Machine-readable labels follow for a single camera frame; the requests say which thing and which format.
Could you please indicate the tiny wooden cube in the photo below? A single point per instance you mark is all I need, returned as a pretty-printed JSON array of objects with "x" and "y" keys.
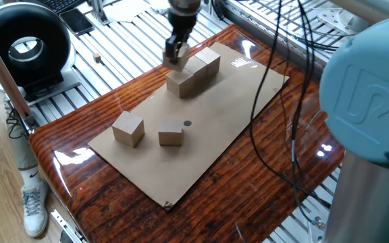
[{"x": 97, "y": 58}]

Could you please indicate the white sock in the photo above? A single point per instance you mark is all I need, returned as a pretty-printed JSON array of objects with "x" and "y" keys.
[{"x": 30, "y": 179}]

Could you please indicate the white silver wrist adapter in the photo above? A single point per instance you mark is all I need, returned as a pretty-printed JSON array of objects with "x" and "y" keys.
[{"x": 184, "y": 3}]

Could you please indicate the short aluminium profile stand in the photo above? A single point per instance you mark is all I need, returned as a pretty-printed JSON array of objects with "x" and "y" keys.
[{"x": 99, "y": 13}]

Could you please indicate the white paper sheet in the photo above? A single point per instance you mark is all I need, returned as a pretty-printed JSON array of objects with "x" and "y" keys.
[{"x": 127, "y": 11}]

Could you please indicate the silver slotted bracket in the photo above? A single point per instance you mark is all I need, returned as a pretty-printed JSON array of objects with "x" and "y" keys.
[{"x": 64, "y": 226}]

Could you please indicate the tan slanted frame post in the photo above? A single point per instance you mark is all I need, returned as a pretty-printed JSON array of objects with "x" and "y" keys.
[{"x": 2, "y": 74}]

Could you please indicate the silver perforated mounting plate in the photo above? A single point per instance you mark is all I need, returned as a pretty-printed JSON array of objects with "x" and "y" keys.
[{"x": 336, "y": 20}]

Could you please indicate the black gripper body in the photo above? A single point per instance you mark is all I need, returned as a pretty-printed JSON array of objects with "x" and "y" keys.
[{"x": 184, "y": 22}]

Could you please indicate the khaki trouser leg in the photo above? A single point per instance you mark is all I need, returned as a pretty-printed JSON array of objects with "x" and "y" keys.
[{"x": 20, "y": 148}]

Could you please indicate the white sneaker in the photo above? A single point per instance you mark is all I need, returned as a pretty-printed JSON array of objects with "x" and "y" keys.
[{"x": 34, "y": 212}]

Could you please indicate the black keyboard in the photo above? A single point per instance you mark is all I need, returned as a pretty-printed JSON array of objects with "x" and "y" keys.
[{"x": 63, "y": 4}]

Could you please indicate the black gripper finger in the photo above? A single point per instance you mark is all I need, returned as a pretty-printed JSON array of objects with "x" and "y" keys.
[
  {"x": 172, "y": 50},
  {"x": 185, "y": 44}
]

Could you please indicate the white grey lamp base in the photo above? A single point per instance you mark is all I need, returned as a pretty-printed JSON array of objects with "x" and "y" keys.
[{"x": 73, "y": 86}]

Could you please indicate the light wooden cube block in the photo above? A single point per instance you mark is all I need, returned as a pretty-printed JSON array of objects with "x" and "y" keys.
[
  {"x": 180, "y": 84},
  {"x": 128, "y": 128},
  {"x": 182, "y": 62},
  {"x": 209, "y": 55},
  {"x": 170, "y": 131},
  {"x": 198, "y": 69}
]

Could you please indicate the black smartphone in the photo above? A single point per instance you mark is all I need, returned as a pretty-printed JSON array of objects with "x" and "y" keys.
[{"x": 76, "y": 22}]

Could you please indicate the brown cardboard sheet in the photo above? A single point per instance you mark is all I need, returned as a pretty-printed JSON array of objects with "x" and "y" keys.
[{"x": 214, "y": 118}]

